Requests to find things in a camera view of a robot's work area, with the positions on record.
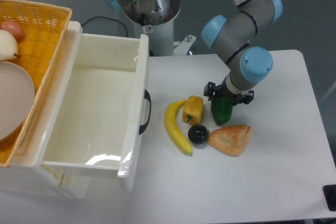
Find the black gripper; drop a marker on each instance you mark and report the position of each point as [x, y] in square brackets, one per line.
[229, 91]

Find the green bell pepper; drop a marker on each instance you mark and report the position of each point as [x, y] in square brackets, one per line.
[221, 108]

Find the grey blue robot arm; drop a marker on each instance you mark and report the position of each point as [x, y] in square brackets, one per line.
[227, 37]

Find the yellow bell pepper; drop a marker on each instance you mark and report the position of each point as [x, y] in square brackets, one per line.
[193, 110]

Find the triangular bread pastry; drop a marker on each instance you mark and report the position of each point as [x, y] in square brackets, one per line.
[230, 140]

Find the yellow banana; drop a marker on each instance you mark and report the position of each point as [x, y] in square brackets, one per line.
[173, 130]

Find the white plastic drawer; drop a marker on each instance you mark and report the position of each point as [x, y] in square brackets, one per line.
[96, 132]

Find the black object at table edge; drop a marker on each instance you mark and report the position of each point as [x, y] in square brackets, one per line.
[330, 196]

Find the yellow woven basket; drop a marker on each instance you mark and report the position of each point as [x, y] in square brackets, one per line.
[44, 27]

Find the white plate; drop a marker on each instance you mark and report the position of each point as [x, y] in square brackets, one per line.
[17, 96]

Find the white drawer cabinet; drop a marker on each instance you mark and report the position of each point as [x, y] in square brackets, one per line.
[26, 173]

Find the red apple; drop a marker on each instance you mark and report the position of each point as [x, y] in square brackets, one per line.
[13, 28]

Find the white pear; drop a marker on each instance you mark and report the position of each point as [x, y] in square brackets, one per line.
[8, 47]

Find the black drawer handle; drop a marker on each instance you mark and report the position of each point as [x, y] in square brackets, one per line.
[144, 126]

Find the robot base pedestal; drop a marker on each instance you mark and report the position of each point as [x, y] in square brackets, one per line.
[155, 18]

